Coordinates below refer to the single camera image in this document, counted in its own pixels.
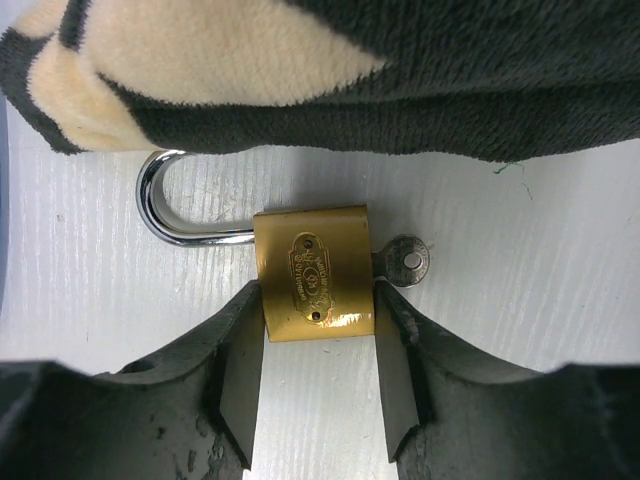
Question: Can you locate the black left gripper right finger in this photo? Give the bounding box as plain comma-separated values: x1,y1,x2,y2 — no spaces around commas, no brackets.
374,282,639,479

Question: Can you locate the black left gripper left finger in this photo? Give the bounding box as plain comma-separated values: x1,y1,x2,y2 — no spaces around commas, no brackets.
1,282,264,479

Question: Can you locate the brass padlock with key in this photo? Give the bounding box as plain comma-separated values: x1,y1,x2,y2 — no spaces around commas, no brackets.
136,150,430,342

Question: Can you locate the black floral patterned blanket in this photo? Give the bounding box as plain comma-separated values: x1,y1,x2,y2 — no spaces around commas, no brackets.
1,1,639,162

